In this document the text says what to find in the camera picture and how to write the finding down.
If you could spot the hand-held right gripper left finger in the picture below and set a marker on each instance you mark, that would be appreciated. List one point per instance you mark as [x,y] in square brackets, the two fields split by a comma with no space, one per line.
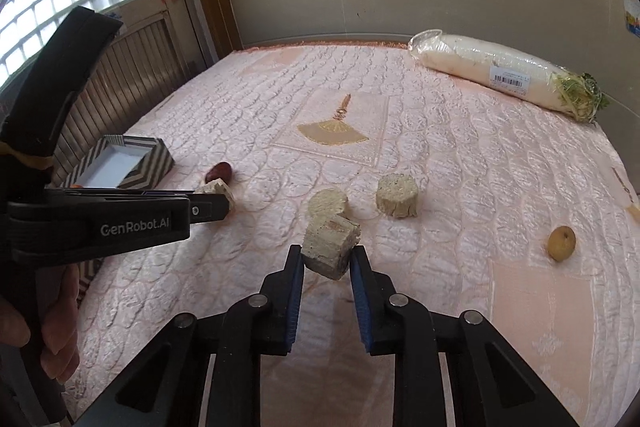
[280,307]

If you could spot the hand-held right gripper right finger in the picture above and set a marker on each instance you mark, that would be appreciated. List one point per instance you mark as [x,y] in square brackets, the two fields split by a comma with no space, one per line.
[375,307]

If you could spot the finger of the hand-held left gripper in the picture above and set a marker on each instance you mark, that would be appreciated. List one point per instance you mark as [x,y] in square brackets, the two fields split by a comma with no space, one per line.
[210,209]

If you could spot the small sugarcane piece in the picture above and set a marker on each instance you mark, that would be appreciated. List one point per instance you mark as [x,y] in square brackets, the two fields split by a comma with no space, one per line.
[217,188]

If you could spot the long sugarcane piece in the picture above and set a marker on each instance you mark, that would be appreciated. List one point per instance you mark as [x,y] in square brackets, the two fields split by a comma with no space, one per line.
[327,252]

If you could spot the striped cardboard box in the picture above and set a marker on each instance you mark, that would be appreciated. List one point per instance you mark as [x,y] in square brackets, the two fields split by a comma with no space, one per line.
[150,167]

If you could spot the person's left hand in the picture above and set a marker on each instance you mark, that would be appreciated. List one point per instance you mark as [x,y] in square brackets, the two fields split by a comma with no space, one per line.
[57,332]

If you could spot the red jujube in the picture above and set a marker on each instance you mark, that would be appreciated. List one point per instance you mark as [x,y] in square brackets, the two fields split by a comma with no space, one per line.
[218,172]

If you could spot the short sugarcane piece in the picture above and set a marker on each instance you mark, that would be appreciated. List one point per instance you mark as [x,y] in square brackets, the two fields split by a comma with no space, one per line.
[397,196]
[325,202]

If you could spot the slatted wooden panel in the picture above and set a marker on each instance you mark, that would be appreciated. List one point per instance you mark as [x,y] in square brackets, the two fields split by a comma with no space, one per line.
[130,67]

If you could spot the brown longan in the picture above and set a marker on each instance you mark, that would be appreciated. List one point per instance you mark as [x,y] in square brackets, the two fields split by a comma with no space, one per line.
[561,243]

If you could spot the plastic-wrapped white daikon radish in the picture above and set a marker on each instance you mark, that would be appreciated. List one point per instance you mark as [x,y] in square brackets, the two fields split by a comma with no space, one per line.
[475,57]

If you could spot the wall calendar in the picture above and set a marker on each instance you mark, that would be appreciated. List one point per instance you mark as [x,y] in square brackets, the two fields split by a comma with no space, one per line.
[631,7]

